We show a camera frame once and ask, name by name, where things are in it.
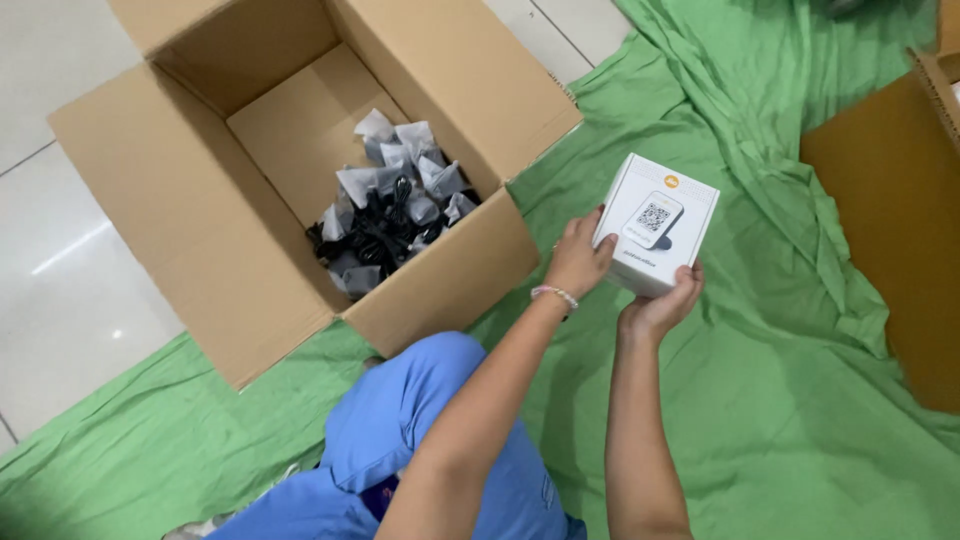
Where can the person's left hand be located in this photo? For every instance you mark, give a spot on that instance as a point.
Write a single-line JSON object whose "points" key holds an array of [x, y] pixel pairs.
{"points": [[576, 259]]}

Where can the green cloth sheet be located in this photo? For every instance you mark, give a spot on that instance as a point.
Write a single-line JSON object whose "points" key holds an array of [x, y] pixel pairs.
{"points": [[750, 337]]}

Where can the brown cardboard carton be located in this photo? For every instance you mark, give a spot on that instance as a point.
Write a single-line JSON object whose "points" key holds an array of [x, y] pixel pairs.
{"points": [[892, 225]]}

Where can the person's right hand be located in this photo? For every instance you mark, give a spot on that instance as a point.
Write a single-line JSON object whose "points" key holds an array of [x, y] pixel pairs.
{"points": [[664, 304]]}

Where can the large open cardboard carton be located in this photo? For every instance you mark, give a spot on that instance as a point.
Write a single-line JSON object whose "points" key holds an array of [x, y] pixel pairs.
{"points": [[300, 172]]}

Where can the white printed product box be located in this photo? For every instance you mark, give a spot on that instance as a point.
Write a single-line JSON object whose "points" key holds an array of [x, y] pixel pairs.
{"points": [[660, 221]]}

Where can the person's blue trousers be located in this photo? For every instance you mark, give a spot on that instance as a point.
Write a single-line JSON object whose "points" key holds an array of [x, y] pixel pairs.
{"points": [[405, 450]]}

